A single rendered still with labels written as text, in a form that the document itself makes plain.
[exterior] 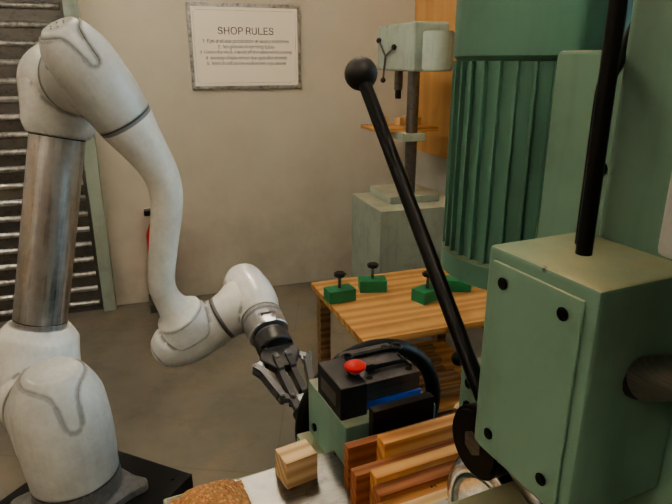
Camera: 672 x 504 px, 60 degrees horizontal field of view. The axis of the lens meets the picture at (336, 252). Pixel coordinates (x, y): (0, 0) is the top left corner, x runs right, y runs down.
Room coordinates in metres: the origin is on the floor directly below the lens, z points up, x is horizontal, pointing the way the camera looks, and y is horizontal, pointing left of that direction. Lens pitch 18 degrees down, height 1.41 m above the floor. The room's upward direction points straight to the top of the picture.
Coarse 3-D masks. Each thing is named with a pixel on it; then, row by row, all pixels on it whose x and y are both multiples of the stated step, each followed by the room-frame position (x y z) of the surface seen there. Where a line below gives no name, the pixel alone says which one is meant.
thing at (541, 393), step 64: (512, 256) 0.34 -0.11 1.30; (576, 256) 0.33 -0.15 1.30; (640, 256) 0.33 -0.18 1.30; (512, 320) 0.33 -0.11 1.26; (576, 320) 0.29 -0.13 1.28; (640, 320) 0.29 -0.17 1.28; (512, 384) 0.32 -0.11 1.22; (576, 384) 0.28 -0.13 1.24; (512, 448) 0.32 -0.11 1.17; (576, 448) 0.28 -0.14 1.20; (640, 448) 0.30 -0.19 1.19
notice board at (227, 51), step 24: (192, 24) 3.41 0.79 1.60; (216, 24) 3.46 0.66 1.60; (240, 24) 3.50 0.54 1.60; (264, 24) 3.55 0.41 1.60; (288, 24) 3.59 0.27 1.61; (192, 48) 3.41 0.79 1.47; (216, 48) 3.45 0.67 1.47; (240, 48) 3.50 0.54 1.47; (264, 48) 3.54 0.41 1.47; (288, 48) 3.59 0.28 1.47; (192, 72) 3.41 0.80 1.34; (216, 72) 3.45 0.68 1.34; (240, 72) 3.50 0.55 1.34; (264, 72) 3.54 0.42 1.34; (288, 72) 3.59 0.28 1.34
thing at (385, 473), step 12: (420, 456) 0.59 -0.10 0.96; (432, 456) 0.59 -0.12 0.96; (444, 456) 0.59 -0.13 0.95; (456, 456) 0.60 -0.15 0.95; (384, 468) 0.57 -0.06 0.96; (396, 468) 0.57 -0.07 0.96; (408, 468) 0.57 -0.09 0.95; (420, 468) 0.58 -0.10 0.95; (372, 480) 0.56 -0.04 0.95; (384, 480) 0.56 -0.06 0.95
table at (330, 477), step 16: (304, 432) 0.76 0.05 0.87; (320, 448) 0.72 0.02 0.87; (320, 464) 0.65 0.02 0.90; (336, 464) 0.65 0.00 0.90; (256, 480) 0.62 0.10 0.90; (272, 480) 0.62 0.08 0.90; (320, 480) 0.62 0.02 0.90; (336, 480) 0.62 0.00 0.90; (176, 496) 0.59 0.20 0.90; (256, 496) 0.59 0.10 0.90; (272, 496) 0.59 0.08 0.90; (288, 496) 0.59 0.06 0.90; (304, 496) 0.59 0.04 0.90; (320, 496) 0.59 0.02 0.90; (336, 496) 0.59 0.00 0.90
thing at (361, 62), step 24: (360, 72) 0.62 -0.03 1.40; (384, 120) 0.60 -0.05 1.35; (384, 144) 0.58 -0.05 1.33; (408, 192) 0.54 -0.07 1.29; (408, 216) 0.53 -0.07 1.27; (432, 264) 0.50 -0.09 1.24; (456, 312) 0.47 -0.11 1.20; (456, 336) 0.45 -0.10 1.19; (456, 432) 0.42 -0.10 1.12; (480, 456) 0.39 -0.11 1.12
